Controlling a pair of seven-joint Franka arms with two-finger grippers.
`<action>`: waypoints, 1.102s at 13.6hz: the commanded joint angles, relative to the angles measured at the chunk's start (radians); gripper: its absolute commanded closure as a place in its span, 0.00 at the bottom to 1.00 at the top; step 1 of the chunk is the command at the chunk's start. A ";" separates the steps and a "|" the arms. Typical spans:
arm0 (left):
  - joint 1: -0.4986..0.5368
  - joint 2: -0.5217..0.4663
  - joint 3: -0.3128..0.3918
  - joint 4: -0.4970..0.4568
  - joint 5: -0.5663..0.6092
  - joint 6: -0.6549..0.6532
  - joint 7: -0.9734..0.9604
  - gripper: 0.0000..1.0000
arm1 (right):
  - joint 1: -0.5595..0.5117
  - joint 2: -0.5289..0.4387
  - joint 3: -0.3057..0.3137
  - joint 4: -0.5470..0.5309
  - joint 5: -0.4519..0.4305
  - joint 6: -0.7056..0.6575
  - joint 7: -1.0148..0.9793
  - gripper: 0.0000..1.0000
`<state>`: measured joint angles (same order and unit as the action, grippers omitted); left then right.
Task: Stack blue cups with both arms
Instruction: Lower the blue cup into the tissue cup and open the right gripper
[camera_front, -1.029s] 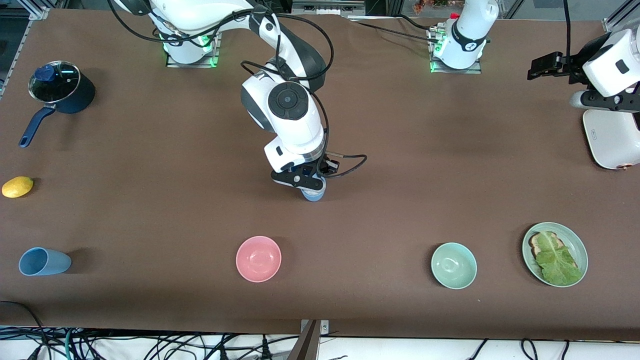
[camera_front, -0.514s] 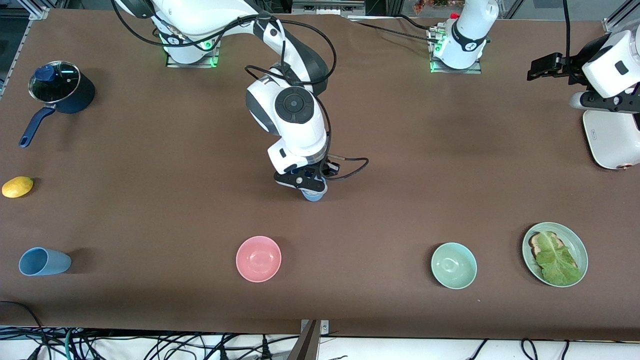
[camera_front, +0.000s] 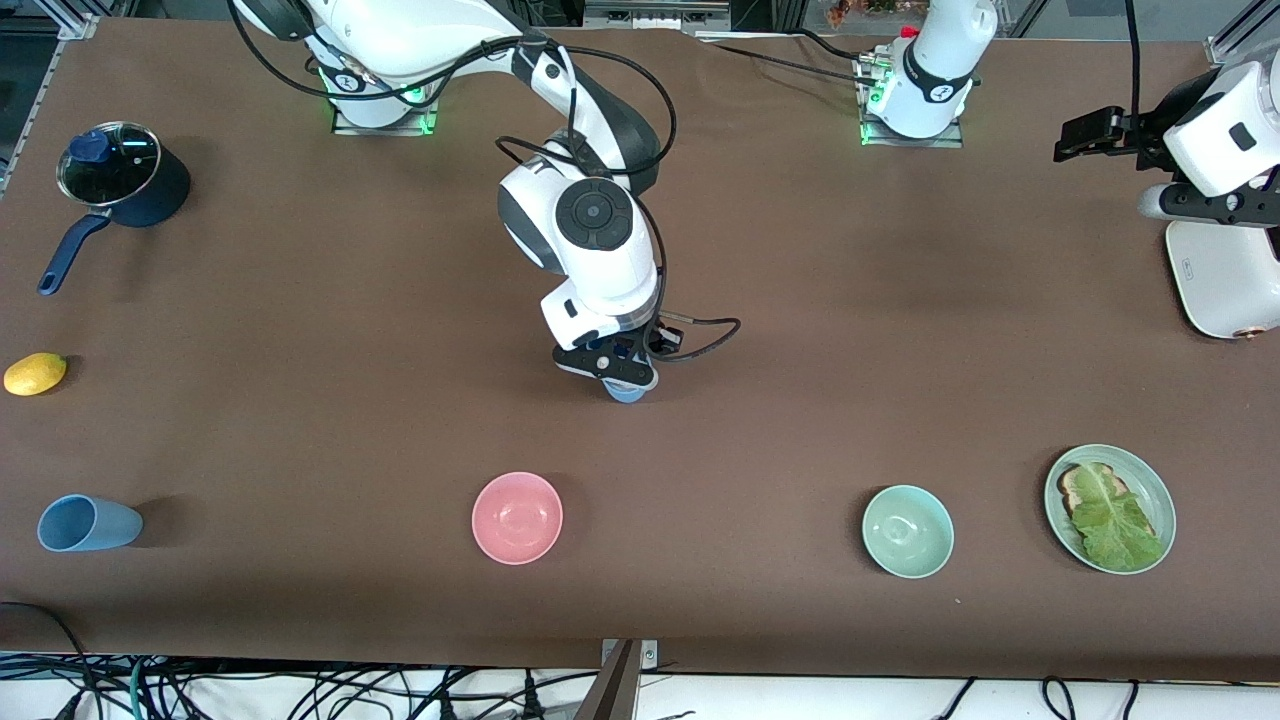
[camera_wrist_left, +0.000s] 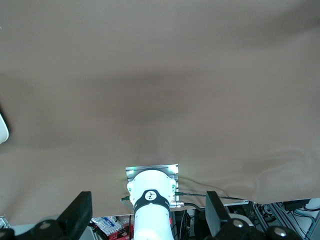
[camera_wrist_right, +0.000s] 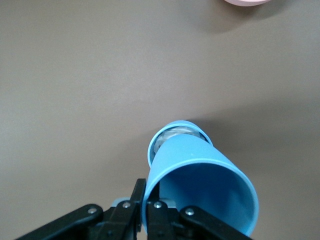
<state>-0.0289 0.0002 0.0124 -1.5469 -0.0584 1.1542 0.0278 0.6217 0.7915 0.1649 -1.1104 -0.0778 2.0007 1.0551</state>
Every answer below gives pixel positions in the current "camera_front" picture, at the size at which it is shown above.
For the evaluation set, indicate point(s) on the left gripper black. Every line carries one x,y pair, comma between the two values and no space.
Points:
1150,137

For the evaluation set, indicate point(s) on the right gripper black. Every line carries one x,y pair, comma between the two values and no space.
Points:
641,345

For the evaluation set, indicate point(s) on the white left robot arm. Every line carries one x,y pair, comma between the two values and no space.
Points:
1225,130

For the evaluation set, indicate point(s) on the white toaster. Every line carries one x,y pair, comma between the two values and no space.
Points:
1215,290

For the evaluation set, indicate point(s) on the pink bowl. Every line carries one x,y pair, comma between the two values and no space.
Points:
517,520

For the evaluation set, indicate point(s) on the orange flowers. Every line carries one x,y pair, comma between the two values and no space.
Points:
850,12

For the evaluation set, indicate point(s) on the mint green bowl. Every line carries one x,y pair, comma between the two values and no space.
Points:
908,532

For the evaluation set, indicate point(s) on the grey metal box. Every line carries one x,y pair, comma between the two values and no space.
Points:
655,15

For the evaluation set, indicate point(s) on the dark grey metal bar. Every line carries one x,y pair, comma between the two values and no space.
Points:
612,695

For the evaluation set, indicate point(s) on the green plate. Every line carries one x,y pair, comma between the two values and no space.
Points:
1150,480

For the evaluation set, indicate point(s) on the toasted bread slice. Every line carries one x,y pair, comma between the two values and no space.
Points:
1072,490

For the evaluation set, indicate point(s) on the green lettuce leaf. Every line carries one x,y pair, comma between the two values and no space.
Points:
1115,525

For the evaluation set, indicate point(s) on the yellow lemon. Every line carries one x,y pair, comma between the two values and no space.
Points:
35,375

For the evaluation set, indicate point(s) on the aluminium frame rail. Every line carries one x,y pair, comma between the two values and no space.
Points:
75,26
1225,45

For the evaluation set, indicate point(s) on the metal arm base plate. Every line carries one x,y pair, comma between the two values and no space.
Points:
385,130
910,142

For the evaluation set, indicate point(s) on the metal table edge bracket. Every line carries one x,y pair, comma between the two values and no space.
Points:
650,655

